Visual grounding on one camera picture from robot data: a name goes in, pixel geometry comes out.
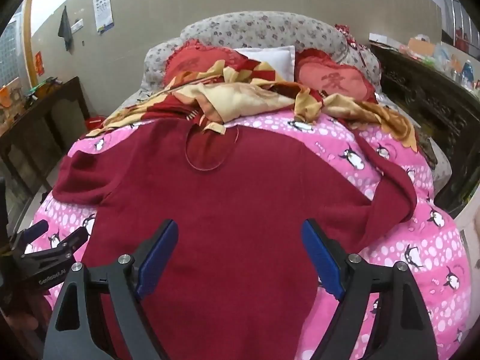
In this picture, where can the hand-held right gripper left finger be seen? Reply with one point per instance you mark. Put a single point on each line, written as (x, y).
(157, 258)

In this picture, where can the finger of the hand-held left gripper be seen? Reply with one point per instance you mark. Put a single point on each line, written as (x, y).
(69, 242)
(35, 229)

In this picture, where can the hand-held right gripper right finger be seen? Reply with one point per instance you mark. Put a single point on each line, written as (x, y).
(322, 258)

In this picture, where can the dark red knit sweater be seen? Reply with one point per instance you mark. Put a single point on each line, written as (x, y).
(243, 195)

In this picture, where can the pink penguin print blanket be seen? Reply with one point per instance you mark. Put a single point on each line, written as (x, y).
(412, 240)

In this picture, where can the dark wooden side table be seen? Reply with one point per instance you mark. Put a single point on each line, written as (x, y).
(56, 108)

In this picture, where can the orange box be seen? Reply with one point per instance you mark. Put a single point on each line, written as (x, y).
(7, 97)

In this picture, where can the green toy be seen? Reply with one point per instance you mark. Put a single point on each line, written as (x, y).
(43, 84)

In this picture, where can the red paper sticker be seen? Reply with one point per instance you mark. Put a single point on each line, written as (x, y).
(39, 63)

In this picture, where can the red and yellow quilt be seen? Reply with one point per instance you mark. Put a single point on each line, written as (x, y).
(232, 101)

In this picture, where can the metal grid window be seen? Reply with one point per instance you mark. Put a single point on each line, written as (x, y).
(8, 52)

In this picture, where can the red heart-shaped pillow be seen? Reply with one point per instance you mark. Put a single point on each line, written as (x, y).
(337, 78)
(191, 62)

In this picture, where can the dark carved wooden cabinet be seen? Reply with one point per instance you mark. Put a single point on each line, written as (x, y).
(431, 97)

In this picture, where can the dark hanging cloth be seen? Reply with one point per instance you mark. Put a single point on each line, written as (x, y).
(65, 30)

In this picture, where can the white pillow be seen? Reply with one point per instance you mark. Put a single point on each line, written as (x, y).
(273, 58)

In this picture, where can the red floral cloth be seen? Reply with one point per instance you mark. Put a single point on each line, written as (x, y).
(347, 35)

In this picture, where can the clutter of plastic packets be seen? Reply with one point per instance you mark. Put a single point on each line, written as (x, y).
(438, 56)

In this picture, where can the white eye chart poster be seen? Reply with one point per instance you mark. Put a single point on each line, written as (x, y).
(102, 3)

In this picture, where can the grey floral padded headboard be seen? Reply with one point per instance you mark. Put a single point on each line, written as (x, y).
(262, 26)

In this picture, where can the metal rack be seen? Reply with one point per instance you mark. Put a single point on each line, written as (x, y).
(457, 15)

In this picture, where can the white wall switch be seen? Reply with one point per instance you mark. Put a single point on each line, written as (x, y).
(77, 27)

